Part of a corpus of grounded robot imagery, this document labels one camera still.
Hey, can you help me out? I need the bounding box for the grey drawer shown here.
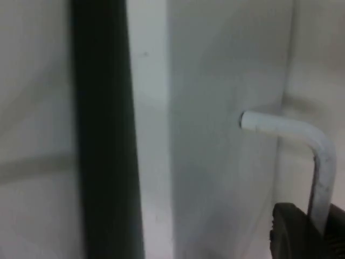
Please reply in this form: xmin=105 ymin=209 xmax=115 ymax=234
xmin=126 ymin=0 xmax=338 ymax=259

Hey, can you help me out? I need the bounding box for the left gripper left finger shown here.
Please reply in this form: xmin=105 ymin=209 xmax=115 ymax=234
xmin=268 ymin=202 xmax=329 ymax=259

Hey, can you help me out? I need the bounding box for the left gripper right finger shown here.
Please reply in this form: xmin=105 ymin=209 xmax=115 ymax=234
xmin=323 ymin=202 xmax=345 ymax=259

